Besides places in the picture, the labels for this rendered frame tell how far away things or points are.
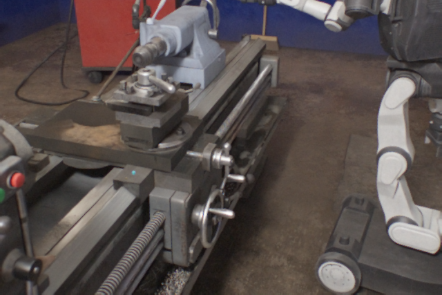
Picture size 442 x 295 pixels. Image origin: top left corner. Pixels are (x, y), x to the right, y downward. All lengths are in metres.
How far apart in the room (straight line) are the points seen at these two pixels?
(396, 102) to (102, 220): 1.30
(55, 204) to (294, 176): 1.86
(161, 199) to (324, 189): 1.72
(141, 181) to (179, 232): 0.24
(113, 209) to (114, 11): 3.19
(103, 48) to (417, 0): 3.27
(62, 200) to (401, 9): 1.43
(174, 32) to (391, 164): 1.11
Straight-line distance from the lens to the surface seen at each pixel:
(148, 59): 2.18
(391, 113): 2.35
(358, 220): 2.80
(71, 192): 2.02
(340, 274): 2.60
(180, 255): 1.91
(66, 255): 1.54
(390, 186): 2.50
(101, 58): 4.86
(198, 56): 2.49
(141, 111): 1.73
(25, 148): 1.45
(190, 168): 1.79
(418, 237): 2.60
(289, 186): 3.34
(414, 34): 2.13
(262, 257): 2.79
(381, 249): 2.69
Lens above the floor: 1.80
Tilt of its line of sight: 26 degrees down
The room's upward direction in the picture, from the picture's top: straight up
